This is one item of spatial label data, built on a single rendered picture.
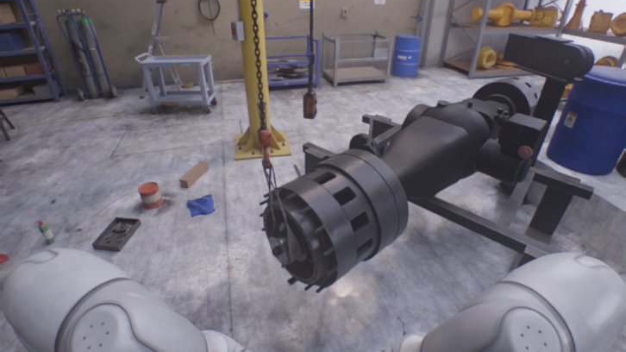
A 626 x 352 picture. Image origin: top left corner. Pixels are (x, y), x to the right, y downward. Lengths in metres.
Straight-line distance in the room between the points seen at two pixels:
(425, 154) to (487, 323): 1.54
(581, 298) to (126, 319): 0.56
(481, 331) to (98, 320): 0.43
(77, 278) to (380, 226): 1.17
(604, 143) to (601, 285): 2.98
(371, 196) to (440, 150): 0.69
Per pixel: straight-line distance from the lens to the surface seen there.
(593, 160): 3.58
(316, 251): 1.29
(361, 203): 1.38
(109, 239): 3.14
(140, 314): 0.44
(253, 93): 3.70
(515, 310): 0.44
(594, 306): 0.56
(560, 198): 3.08
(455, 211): 2.16
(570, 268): 0.58
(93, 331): 0.44
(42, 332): 0.54
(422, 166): 1.88
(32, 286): 0.57
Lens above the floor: 1.90
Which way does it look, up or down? 30 degrees down
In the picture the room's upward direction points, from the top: straight up
